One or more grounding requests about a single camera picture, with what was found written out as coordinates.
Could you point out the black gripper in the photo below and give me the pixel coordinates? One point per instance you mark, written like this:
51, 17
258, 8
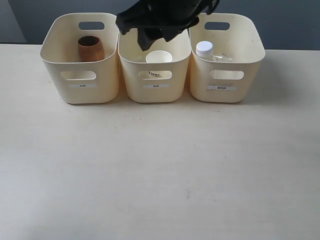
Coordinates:
149, 18

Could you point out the white paper cup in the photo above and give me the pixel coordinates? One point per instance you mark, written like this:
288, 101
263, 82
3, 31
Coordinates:
159, 57

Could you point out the brown wooden cup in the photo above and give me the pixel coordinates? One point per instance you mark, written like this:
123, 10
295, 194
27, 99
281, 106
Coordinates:
90, 49

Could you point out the clear plastic bottle white cap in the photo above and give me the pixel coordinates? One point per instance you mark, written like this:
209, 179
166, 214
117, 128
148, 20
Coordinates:
205, 50

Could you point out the middle cream plastic bin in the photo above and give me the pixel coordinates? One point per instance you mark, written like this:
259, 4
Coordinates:
154, 82

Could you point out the cream plastic bin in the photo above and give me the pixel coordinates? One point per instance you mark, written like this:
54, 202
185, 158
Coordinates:
154, 82
234, 36
79, 82

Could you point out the left cream plastic bin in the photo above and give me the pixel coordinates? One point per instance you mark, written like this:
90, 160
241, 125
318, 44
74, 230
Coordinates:
79, 82

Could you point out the right cream plastic bin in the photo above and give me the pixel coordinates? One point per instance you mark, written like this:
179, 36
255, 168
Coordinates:
234, 36

